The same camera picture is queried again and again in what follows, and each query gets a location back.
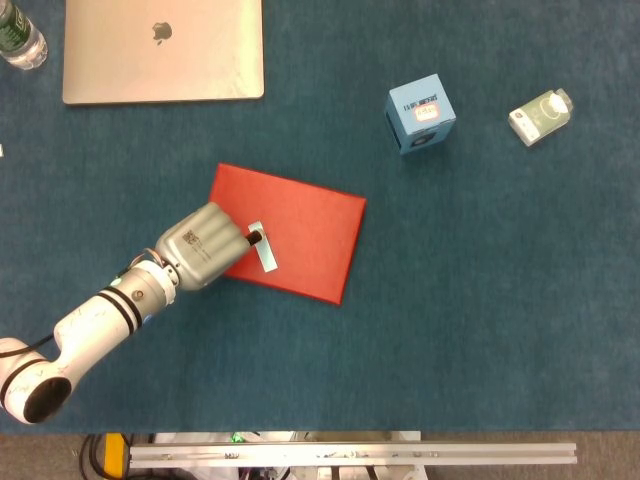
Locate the black cable loop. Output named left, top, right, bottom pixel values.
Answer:
left=79, top=433, right=109, bottom=476

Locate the clear plastic water bottle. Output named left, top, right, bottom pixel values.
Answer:
left=0, top=0, right=49, bottom=71

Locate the light blue cardboard box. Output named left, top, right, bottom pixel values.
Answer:
left=384, top=73, right=457, bottom=157

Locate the blue felt table cloth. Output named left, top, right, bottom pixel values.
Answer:
left=0, top=0, right=640, bottom=435

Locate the red card folder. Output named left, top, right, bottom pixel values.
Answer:
left=208, top=162, right=368, bottom=306

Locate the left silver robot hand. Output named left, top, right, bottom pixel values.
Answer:
left=154, top=202, right=265, bottom=293

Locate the grey closed laptop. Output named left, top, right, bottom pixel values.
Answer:
left=62, top=0, right=266, bottom=106

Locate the aluminium profile rail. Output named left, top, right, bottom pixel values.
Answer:
left=128, top=442, right=579, bottom=470

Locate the small green-white bottle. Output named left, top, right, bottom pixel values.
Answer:
left=508, top=88, right=575, bottom=149

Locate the yellow block under table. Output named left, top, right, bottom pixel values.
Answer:
left=103, top=433, right=126, bottom=477

